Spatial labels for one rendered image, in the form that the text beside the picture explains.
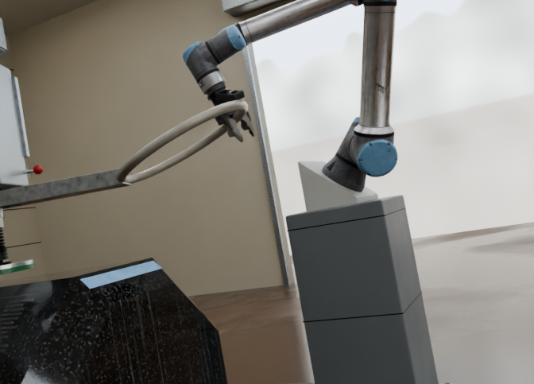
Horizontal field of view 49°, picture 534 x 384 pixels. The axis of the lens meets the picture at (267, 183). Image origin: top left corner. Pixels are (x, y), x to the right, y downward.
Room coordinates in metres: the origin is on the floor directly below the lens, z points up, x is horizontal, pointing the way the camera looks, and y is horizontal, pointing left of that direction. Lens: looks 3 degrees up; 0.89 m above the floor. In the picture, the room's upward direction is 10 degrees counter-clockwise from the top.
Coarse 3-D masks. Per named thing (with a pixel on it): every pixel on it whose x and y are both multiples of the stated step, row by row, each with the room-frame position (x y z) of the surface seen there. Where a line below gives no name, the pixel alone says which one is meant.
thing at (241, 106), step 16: (208, 112) 1.69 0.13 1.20; (224, 112) 1.73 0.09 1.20; (240, 112) 1.94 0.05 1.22; (176, 128) 1.66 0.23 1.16; (192, 128) 1.68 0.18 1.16; (224, 128) 2.06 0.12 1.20; (160, 144) 1.66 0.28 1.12; (208, 144) 2.12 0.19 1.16; (128, 160) 1.72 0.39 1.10; (176, 160) 2.10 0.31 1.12; (128, 176) 1.91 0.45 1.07; (144, 176) 2.01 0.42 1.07
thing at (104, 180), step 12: (60, 180) 1.83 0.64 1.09; (72, 180) 1.83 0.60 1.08; (84, 180) 1.83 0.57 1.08; (96, 180) 1.83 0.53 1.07; (108, 180) 1.83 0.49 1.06; (0, 192) 1.83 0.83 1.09; (12, 192) 1.83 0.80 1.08; (24, 192) 1.83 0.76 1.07; (36, 192) 1.83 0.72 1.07; (48, 192) 1.83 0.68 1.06; (60, 192) 1.83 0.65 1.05; (72, 192) 1.83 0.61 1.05; (84, 192) 1.92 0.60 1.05; (0, 204) 1.83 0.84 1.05; (12, 204) 1.94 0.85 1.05; (24, 204) 1.94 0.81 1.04
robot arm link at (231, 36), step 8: (224, 32) 1.99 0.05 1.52; (232, 32) 1.98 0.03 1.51; (208, 40) 2.01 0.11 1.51; (216, 40) 1.98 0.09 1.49; (224, 40) 1.98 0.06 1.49; (232, 40) 1.98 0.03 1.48; (240, 40) 1.98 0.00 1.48; (208, 48) 1.99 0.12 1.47; (216, 48) 1.98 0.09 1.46; (224, 48) 1.99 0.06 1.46; (232, 48) 1.99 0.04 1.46; (240, 48) 2.01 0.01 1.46; (216, 56) 1.99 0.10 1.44; (224, 56) 2.01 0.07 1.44
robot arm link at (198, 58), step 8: (192, 48) 1.99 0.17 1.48; (200, 48) 2.00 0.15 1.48; (184, 56) 2.01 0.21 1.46; (192, 56) 1.99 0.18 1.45; (200, 56) 1.99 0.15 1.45; (208, 56) 1.99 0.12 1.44; (192, 64) 2.00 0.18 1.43; (200, 64) 1.99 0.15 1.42; (208, 64) 2.00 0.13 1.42; (216, 64) 2.02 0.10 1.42; (192, 72) 2.02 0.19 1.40; (200, 72) 2.00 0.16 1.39; (208, 72) 1.99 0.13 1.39
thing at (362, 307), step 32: (288, 224) 2.32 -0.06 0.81; (320, 224) 2.26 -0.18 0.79; (352, 224) 2.21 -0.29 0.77; (384, 224) 2.16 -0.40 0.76; (320, 256) 2.27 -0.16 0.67; (352, 256) 2.22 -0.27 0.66; (384, 256) 2.17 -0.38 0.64; (320, 288) 2.28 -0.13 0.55; (352, 288) 2.23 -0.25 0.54; (384, 288) 2.18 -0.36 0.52; (416, 288) 2.44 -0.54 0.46; (320, 320) 2.29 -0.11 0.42; (352, 320) 2.24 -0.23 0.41; (384, 320) 2.19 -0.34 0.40; (416, 320) 2.34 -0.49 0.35; (320, 352) 2.30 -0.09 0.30; (352, 352) 2.25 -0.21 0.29; (384, 352) 2.20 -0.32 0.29; (416, 352) 2.25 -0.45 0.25
